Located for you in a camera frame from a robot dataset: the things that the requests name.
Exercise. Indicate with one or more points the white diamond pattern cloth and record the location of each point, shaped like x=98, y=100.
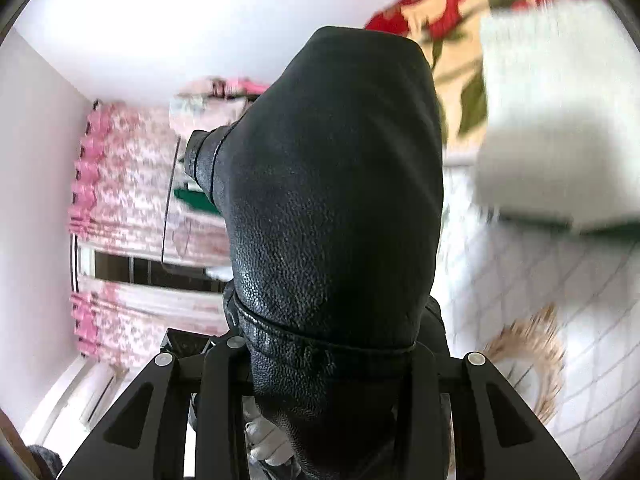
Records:
x=525, y=280

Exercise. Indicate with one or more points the window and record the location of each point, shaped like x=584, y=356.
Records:
x=150, y=271

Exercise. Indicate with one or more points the pink floral curtain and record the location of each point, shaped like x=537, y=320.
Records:
x=125, y=320
x=125, y=175

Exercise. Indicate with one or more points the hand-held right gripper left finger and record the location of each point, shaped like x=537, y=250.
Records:
x=220, y=385

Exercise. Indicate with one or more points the black leather jacket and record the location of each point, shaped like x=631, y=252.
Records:
x=330, y=185

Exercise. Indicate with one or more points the red floral blanket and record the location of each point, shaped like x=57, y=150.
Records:
x=450, y=10

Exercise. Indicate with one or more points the black metal clothes rack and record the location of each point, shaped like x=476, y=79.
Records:
x=167, y=210

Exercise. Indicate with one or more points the white folded knit sweater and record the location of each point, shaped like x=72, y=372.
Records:
x=550, y=110

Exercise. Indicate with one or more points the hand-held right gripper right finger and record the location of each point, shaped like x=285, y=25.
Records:
x=472, y=385

